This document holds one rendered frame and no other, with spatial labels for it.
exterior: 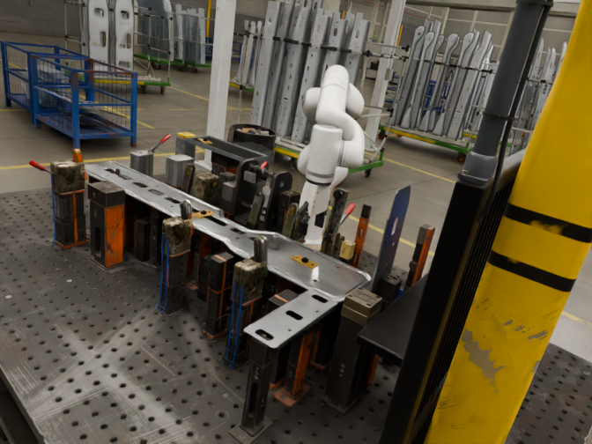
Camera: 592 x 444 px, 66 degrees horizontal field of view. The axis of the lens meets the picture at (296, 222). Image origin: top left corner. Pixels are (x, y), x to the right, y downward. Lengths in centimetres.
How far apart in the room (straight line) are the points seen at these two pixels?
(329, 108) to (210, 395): 90
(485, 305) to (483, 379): 11
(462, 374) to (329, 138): 77
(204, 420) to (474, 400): 78
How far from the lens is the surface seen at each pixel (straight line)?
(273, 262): 142
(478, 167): 48
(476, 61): 917
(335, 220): 152
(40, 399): 142
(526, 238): 61
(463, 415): 75
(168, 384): 141
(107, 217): 184
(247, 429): 129
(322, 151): 129
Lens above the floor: 166
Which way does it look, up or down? 22 degrees down
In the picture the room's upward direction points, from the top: 9 degrees clockwise
